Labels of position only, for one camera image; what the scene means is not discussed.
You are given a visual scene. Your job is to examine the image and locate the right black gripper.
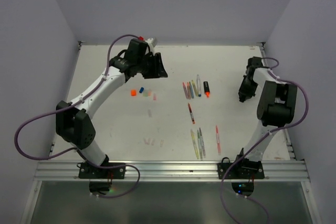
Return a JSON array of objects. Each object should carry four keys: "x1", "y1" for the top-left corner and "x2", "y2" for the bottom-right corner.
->
[{"x1": 238, "y1": 74, "x2": 258, "y2": 99}]

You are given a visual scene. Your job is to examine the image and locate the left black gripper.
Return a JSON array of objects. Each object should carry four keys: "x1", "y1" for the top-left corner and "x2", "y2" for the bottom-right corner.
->
[{"x1": 136, "y1": 52, "x2": 167, "y2": 79}]

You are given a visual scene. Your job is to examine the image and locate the pink pen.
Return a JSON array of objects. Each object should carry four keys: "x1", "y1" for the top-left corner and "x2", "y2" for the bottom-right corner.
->
[
  {"x1": 182, "y1": 82, "x2": 189, "y2": 100},
  {"x1": 215, "y1": 125, "x2": 221, "y2": 155}
]

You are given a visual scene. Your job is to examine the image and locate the orange ink pen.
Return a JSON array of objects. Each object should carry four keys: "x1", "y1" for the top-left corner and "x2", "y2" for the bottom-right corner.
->
[{"x1": 187, "y1": 82, "x2": 191, "y2": 100}]

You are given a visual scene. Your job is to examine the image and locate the yellow green pen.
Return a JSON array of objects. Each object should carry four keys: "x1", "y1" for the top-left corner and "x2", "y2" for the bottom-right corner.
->
[{"x1": 192, "y1": 80, "x2": 198, "y2": 97}]

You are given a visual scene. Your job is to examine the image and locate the blue cap white marker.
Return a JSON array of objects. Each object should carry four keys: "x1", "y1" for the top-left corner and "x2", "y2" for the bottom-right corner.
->
[{"x1": 196, "y1": 75, "x2": 202, "y2": 97}]

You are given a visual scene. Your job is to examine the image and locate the black orange highlighter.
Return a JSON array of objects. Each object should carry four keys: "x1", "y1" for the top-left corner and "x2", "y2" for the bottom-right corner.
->
[{"x1": 203, "y1": 81, "x2": 210, "y2": 98}]

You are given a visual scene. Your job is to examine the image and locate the red ink pen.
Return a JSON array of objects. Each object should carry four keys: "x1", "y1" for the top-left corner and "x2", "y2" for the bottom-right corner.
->
[{"x1": 187, "y1": 103, "x2": 195, "y2": 124}]

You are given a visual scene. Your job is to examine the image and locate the grey thin pen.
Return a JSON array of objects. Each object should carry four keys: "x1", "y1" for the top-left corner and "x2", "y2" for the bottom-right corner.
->
[{"x1": 199, "y1": 127, "x2": 206, "y2": 158}]

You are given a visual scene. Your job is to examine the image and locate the light blue pen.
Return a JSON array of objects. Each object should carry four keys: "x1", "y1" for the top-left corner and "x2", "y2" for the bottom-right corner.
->
[{"x1": 188, "y1": 82, "x2": 194, "y2": 99}]

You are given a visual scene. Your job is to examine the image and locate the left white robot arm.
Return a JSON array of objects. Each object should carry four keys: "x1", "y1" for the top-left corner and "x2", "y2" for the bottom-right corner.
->
[{"x1": 56, "y1": 36, "x2": 168, "y2": 178}]

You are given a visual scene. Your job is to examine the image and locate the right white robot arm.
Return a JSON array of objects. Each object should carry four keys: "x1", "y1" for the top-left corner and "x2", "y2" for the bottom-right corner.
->
[{"x1": 238, "y1": 57, "x2": 298, "y2": 162}]

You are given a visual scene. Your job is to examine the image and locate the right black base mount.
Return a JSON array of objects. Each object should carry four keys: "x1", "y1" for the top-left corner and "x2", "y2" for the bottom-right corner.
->
[{"x1": 217, "y1": 157, "x2": 265, "y2": 179}]

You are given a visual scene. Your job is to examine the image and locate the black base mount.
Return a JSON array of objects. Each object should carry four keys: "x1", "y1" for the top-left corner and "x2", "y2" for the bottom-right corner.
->
[
  {"x1": 77, "y1": 157, "x2": 125, "y2": 179},
  {"x1": 217, "y1": 157, "x2": 265, "y2": 179}
]

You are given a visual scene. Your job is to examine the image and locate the aluminium front rail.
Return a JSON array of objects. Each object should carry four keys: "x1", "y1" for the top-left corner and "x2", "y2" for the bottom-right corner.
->
[{"x1": 34, "y1": 160, "x2": 309, "y2": 182}]

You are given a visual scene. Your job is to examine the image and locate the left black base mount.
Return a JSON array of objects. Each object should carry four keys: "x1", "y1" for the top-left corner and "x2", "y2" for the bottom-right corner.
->
[{"x1": 77, "y1": 157, "x2": 125, "y2": 179}]

